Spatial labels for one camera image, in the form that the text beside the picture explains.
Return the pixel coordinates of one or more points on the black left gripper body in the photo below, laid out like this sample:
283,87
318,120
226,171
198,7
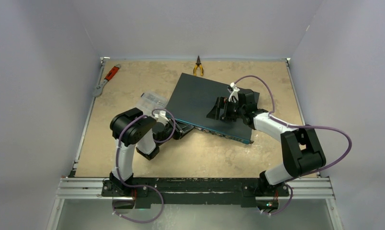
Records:
177,132

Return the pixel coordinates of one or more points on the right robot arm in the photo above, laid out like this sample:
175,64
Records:
301,149

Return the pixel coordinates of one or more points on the yellow handled pliers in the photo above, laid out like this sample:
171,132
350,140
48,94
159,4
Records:
198,65

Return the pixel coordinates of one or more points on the aluminium frame rail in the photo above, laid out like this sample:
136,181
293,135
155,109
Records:
91,188

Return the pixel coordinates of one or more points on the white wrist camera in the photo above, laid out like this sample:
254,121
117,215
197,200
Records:
161,117
233,89

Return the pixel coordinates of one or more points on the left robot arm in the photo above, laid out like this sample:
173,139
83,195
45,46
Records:
135,131

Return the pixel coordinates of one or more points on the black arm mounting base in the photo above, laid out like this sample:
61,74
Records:
245,192

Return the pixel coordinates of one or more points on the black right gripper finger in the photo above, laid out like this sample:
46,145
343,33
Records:
215,113
221,103

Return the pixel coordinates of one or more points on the clear plastic organizer box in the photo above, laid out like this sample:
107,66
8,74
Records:
149,101

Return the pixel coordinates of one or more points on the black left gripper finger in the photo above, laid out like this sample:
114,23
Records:
184,132
185,127

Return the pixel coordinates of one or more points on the red handled adjustable wrench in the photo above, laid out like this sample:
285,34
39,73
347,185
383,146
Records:
99,89

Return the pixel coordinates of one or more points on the dark grey network switch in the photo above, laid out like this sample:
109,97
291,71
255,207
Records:
194,97

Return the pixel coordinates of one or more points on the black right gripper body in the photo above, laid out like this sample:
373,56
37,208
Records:
232,111

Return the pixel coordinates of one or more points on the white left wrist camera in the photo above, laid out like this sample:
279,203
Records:
161,117

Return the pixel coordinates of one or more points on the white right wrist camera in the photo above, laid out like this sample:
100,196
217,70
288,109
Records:
233,89

